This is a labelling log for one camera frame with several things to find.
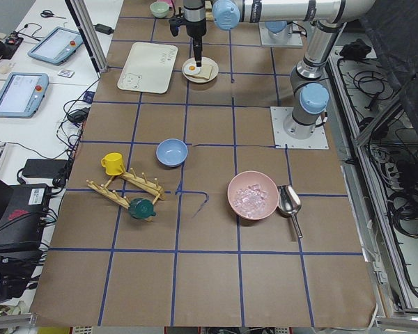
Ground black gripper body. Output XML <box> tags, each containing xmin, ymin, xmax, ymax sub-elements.
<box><xmin>169</xmin><ymin>0</ymin><xmax>207</xmax><ymax>66</ymax></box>

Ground white round plate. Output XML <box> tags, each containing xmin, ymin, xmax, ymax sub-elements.
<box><xmin>182</xmin><ymin>56</ymin><xmax>219</xmax><ymax>84</ymax></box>

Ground bread slice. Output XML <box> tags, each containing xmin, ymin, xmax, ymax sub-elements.
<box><xmin>195</xmin><ymin>63</ymin><xmax>218</xmax><ymax>81</ymax></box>

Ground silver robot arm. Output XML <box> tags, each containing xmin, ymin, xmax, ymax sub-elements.
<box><xmin>169</xmin><ymin>0</ymin><xmax>374</xmax><ymax>85</ymax></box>

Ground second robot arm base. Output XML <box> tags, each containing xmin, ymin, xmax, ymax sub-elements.
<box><xmin>258</xmin><ymin>21</ymin><xmax>303</xmax><ymax>49</ymax></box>

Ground fried egg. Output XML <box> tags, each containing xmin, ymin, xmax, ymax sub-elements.
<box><xmin>183</xmin><ymin>63</ymin><xmax>201</xmax><ymax>76</ymax></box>

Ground light green bowl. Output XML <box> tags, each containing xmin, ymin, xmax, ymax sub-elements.
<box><xmin>149</xmin><ymin>1</ymin><xmax>170</xmax><ymax>18</ymax></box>

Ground cream bear tray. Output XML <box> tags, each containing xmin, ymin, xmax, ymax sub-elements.
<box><xmin>117</xmin><ymin>42</ymin><xmax>178</xmax><ymax>94</ymax></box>

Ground black power adapter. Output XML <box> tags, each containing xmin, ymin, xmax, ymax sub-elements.
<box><xmin>94</xmin><ymin>24</ymin><xmax>114</xmax><ymax>35</ymax></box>

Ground blue bowl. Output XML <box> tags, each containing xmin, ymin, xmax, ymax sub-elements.
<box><xmin>156</xmin><ymin>138</ymin><xmax>188</xmax><ymax>168</ymax></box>

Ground upper teach pendant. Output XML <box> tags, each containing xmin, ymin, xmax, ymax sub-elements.
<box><xmin>27</xmin><ymin>26</ymin><xmax>83</xmax><ymax>65</ymax></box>

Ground teach pendant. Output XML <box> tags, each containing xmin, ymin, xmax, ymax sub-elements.
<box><xmin>0</xmin><ymin>72</ymin><xmax>49</xmax><ymax>118</ymax></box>
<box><xmin>27</xmin><ymin>26</ymin><xmax>83</xmax><ymax>65</ymax></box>

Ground black scissors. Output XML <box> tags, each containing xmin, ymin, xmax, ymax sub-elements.
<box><xmin>40</xmin><ymin>10</ymin><xmax>66</xmax><ymax>19</ymax></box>

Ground yellow mug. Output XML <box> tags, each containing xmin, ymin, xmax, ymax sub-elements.
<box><xmin>101</xmin><ymin>152</ymin><xmax>125</xmax><ymax>176</ymax></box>

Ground wooden mug rack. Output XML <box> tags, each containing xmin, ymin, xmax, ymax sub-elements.
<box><xmin>86</xmin><ymin>167</ymin><xmax>167</xmax><ymax>209</ymax></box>

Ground pink bowl with ice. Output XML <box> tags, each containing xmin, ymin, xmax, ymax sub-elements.
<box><xmin>227</xmin><ymin>170</ymin><xmax>279</xmax><ymax>220</ymax></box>

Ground dark green mug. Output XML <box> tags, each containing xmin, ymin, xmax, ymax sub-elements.
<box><xmin>128</xmin><ymin>198</ymin><xmax>156</xmax><ymax>220</ymax></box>

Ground lower teach pendant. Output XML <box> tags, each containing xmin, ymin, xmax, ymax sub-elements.
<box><xmin>0</xmin><ymin>72</ymin><xmax>49</xmax><ymax>118</ymax></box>

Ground metal scoop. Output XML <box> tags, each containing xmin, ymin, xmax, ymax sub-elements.
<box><xmin>277</xmin><ymin>184</ymin><xmax>303</xmax><ymax>239</ymax></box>

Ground black computer box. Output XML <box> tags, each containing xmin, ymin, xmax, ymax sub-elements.
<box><xmin>0</xmin><ymin>180</ymin><xmax>52</xmax><ymax>253</ymax></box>

